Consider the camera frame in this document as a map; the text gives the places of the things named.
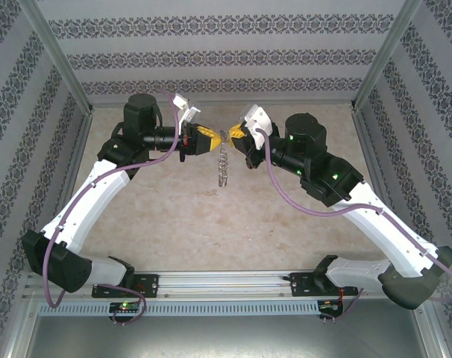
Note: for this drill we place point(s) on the small circuit board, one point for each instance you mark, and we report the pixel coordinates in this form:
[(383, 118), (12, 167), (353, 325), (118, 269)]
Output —
[(330, 306), (125, 307)]

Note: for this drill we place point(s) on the aluminium frame post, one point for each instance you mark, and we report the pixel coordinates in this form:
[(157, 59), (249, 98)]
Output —
[(55, 48), (386, 48)]

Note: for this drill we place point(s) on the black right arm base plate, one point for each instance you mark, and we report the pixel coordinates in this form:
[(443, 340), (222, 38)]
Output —
[(300, 283)]

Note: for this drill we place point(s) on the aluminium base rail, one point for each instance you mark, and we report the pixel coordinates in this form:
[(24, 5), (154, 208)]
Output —
[(218, 283)]

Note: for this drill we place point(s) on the aluminium floor rail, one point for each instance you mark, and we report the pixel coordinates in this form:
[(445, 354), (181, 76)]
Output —
[(85, 123), (360, 123)]

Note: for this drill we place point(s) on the metal disc with keyrings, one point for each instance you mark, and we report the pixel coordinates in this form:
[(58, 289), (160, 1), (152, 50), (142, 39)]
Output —
[(223, 171)]

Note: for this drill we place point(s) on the sheet metal shelf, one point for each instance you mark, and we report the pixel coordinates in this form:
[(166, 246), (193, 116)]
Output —
[(226, 339)]

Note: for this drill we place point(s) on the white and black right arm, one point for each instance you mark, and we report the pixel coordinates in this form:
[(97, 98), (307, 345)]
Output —
[(390, 238)]

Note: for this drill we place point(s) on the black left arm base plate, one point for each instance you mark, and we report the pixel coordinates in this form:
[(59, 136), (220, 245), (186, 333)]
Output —
[(147, 285)]

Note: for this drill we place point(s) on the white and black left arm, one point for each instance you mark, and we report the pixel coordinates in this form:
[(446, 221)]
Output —
[(95, 194)]

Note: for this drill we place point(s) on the aluminium frame crossbeam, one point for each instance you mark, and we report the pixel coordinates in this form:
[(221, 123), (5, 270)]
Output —
[(218, 102)]

